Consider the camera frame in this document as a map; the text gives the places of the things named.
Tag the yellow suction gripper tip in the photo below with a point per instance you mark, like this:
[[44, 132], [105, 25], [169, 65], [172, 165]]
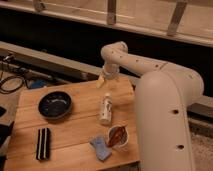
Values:
[[100, 81]]

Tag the white plastic bottle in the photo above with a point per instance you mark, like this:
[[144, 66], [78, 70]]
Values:
[[105, 116]]

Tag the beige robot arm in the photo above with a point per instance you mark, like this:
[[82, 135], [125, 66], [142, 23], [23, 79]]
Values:
[[163, 93]]

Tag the dark blue bowl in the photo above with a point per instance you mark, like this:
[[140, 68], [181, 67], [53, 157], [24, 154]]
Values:
[[55, 105]]

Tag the blue box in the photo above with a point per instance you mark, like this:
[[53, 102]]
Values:
[[37, 84]]

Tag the blue sponge cloth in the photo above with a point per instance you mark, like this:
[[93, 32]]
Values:
[[101, 149]]

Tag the black white striped block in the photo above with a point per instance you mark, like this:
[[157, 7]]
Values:
[[43, 144]]

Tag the metal rail bracket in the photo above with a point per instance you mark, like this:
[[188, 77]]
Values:
[[38, 5], [111, 12]]

